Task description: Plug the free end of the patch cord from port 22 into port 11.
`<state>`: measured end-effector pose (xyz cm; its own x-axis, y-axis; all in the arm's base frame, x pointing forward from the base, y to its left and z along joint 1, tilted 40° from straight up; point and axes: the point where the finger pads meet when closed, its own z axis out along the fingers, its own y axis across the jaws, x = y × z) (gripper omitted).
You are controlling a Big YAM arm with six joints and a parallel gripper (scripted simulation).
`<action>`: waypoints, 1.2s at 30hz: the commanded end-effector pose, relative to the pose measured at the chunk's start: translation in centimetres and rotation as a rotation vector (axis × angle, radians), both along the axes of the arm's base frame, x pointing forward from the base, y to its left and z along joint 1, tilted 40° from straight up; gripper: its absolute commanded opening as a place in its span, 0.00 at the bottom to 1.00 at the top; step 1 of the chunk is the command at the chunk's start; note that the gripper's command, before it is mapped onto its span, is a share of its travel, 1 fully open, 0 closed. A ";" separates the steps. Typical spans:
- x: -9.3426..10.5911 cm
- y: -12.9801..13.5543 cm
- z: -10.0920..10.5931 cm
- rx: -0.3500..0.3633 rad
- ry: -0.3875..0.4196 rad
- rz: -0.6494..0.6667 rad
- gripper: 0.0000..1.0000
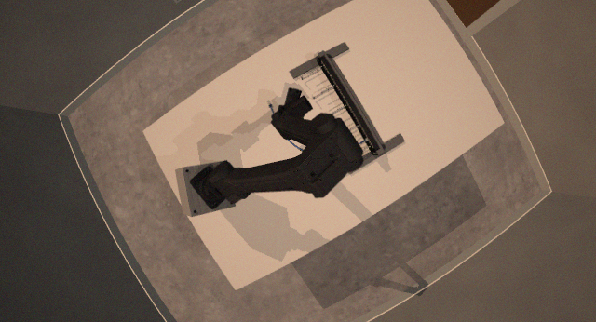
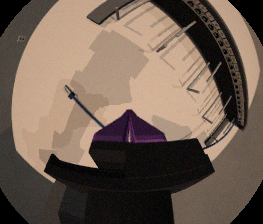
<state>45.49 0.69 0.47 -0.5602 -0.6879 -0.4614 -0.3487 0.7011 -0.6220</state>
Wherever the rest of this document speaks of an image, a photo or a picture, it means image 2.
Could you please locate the black patch panel rack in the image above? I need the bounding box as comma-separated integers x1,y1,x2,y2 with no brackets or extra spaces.
86,0,249,146

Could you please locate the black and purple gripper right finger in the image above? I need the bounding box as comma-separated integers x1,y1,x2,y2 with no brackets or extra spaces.
129,109,167,143

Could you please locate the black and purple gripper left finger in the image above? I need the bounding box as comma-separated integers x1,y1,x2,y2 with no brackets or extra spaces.
92,109,129,143

